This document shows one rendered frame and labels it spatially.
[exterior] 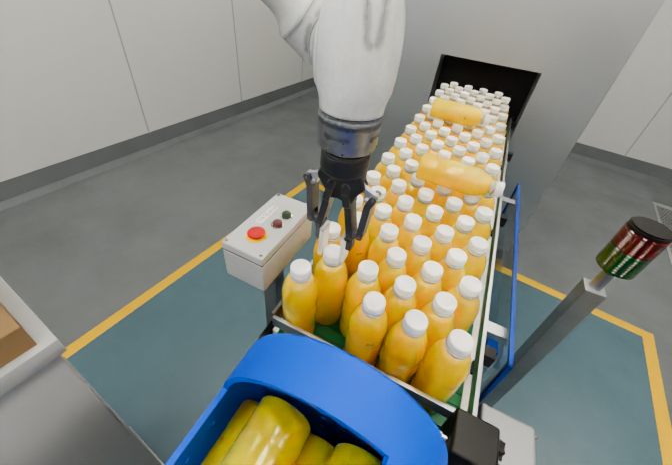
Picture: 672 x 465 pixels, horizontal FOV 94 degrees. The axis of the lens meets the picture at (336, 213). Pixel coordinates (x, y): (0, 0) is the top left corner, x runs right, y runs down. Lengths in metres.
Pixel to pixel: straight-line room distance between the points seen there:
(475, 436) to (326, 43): 0.60
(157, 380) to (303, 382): 1.48
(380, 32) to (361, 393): 0.37
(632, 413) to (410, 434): 1.95
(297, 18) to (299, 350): 0.43
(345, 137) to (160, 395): 1.54
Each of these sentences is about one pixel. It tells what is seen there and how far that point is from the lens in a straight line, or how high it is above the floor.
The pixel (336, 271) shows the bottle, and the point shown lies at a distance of 0.63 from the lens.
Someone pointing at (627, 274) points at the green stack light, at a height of 1.17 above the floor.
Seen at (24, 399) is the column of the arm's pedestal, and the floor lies 0.91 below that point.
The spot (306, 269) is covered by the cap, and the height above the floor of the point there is 1.11.
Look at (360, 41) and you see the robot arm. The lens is 0.39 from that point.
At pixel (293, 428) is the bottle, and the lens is 0.44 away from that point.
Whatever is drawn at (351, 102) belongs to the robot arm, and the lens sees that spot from 0.40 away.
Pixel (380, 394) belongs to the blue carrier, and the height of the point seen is 1.23.
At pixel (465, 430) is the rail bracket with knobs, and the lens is 0.64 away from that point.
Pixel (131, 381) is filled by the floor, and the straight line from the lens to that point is 1.85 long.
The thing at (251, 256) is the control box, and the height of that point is 1.10.
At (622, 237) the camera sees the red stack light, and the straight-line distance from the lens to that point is 0.74.
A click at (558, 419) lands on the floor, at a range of 2.02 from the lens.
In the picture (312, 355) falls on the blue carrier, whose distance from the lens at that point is 0.37.
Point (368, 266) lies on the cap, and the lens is 0.61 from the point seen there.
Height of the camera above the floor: 1.56
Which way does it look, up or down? 39 degrees down
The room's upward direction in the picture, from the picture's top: 7 degrees clockwise
